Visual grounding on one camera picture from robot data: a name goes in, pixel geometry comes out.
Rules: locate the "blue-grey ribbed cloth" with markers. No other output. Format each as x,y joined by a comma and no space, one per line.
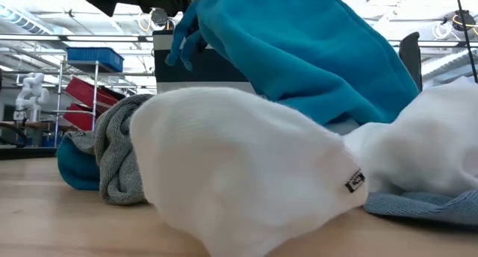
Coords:
429,208

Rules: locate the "round grey ceiling fixture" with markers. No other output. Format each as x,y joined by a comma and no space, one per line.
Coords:
160,17

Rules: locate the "red plastic bin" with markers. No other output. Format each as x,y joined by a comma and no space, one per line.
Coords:
80,117
89,92

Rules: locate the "blue plastic bin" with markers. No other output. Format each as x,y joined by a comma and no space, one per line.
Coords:
95,57

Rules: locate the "white soft cloth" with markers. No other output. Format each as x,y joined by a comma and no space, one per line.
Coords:
429,145

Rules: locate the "white sock with black label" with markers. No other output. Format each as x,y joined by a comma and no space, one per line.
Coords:
231,167

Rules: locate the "black upright panel stand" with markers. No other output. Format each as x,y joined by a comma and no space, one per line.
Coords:
411,55

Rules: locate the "navy white striped fabric basket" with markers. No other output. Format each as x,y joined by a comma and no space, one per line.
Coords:
201,70

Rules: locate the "grey sock with teal toe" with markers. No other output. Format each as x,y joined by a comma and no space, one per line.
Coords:
115,156

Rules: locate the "teal fleece garment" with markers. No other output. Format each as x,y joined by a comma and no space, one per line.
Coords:
298,55

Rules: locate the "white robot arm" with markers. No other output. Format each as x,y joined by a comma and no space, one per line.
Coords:
31,92

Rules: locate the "metal shelf rack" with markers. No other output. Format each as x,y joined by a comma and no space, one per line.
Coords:
96,100

